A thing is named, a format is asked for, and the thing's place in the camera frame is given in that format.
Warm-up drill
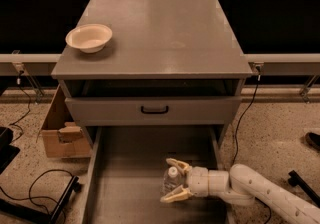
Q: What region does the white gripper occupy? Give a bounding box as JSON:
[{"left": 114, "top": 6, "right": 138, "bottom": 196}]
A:
[{"left": 160, "top": 158, "right": 209, "bottom": 203}]

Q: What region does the clear plastic water bottle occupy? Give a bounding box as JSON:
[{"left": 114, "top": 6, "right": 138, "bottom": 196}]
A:
[{"left": 162, "top": 166, "right": 183, "bottom": 195}]

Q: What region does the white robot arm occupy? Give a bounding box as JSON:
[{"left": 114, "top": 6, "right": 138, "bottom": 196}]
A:
[{"left": 160, "top": 158, "right": 320, "bottom": 224}]

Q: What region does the open grey drawer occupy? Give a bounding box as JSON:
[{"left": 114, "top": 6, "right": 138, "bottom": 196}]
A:
[{"left": 80, "top": 126, "right": 235, "bottom": 224}]

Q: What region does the closed grey drawer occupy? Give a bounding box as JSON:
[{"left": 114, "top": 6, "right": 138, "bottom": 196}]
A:
[{"left": 66, "top": 96, "right": 241, "bottom": 126}]

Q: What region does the grey drawer cabinet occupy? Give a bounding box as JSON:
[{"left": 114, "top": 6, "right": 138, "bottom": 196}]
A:
[{"left": 52, "top": 0, "right": 252, "bottom": 142}]

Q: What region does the black stand foot right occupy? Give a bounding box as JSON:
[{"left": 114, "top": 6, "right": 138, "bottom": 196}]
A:
[{"left": 288, "top": 170, "right": 320, "bottom": 207}]

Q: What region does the brown cardboard box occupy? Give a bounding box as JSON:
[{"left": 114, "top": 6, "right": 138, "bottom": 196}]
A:
[{"left": 41, "top": 87, "right": 91, "bottom": 158}]

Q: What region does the black shoe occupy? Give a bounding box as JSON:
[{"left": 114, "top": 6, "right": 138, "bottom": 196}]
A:
[{"left": 305, "top": 132, "right": 320, "bottom": 150}]

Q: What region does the black stand base left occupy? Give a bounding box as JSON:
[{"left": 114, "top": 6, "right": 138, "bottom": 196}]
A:
[{"left": 0, "top": 175, "right": 81, "bottom": 224}]

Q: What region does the white bowl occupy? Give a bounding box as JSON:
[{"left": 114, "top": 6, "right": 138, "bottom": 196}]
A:
[{"left": 65, "top": 24, "right": 113, "bottom": 53}]

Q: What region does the black object left edge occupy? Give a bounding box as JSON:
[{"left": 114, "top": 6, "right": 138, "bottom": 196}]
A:
[{"left": 0, "top": 127, "right": 20, "bottom": 174}]

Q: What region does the black drawer handle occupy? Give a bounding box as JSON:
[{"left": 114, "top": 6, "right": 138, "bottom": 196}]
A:
[{"left": 140, "top": 106, "right": 169, "bottom": 115}]

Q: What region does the black right power cable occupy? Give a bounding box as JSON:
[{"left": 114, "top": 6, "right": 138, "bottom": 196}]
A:
[{"left": 231, "top": 73, "right": 273, "bottom": 224}]

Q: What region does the black left floor cable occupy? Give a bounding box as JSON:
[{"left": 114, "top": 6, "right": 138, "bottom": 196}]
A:
[{"left": 0, "top": 168, "right": 75, "bottom": 224}]

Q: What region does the black left wall cable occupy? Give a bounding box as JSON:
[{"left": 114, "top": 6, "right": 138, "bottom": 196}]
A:
[{"left": 7, "top": 70, "right": 32, "bottom": 143}]

